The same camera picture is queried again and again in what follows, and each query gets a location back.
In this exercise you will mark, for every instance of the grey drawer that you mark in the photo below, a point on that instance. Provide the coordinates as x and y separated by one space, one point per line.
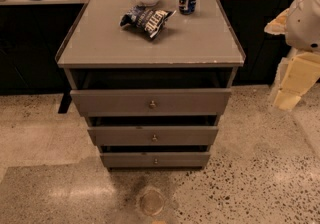
151 102
153 135
155 160

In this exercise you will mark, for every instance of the grey drawer cabinet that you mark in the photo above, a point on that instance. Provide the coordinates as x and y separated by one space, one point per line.
192 52

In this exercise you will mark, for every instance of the grey top drawer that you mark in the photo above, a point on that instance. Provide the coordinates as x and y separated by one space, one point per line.
151 102

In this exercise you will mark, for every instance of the round floor plate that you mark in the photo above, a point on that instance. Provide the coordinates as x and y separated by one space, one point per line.
151 202

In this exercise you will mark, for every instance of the grey middle drawer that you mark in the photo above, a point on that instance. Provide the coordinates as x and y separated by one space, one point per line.
153 135

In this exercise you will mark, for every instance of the blue white chip bag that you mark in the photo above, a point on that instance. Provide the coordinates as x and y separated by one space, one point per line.
148 20

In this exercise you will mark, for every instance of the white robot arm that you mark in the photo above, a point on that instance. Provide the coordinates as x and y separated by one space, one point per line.
300 24

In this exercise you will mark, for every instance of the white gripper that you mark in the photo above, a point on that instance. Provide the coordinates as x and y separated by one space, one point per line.
304 23

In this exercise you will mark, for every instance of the grey bottom drawer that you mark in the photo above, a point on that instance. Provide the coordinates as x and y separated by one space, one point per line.
155 160

